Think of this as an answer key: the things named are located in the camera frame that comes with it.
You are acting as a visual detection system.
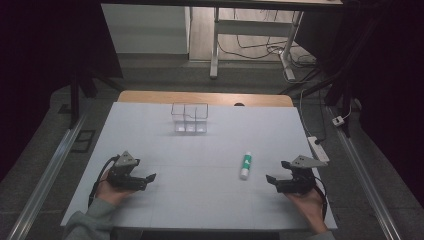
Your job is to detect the white green glue stick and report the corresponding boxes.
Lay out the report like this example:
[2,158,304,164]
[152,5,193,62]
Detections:
[238,151,253,181]

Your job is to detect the clear plastic compartment organiser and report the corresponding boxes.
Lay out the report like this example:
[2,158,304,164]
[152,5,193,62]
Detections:
[170,102,210,135]

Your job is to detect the black floor cables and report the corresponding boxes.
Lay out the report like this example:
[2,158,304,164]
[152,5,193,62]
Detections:
[216,8,318,66]

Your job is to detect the white metal desk frame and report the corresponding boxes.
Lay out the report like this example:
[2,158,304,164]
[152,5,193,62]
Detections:
[209,6,305,82]

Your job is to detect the person's left hand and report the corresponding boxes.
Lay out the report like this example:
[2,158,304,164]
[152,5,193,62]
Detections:
[95,169,136,207]

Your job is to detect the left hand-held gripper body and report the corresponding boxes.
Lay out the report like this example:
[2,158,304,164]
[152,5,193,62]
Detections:
[106,150,148,192]

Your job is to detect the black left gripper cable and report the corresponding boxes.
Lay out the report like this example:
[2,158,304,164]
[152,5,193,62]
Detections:
[87,154,120,208]

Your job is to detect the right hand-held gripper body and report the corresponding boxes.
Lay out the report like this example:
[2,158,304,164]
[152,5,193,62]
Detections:
[275,154,329,195]

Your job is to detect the aluminium floor rail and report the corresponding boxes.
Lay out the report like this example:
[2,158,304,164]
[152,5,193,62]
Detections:
[328,106,403,240]
[6,109,88,240]

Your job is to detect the person's right hand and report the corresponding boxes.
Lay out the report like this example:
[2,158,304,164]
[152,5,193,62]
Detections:
[285,187,330,235]

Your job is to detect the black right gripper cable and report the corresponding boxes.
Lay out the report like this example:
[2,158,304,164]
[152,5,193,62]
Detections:
[312,176,329,222]

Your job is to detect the white power strip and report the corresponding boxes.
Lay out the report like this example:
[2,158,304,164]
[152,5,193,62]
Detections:
[307,135,331,164]

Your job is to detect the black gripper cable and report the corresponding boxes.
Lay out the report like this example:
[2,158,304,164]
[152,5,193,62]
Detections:
[312,176,329,222]
[87,154,120,208]

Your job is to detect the white cabinet panel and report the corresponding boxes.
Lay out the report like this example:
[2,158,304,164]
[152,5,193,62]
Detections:
[100,3,192,55]

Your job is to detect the black rectangular floor frame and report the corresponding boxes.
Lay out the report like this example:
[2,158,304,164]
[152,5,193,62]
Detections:
[70,129,97,154]

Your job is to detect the white table mat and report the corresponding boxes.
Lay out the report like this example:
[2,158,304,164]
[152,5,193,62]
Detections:
[60,101,338,232]

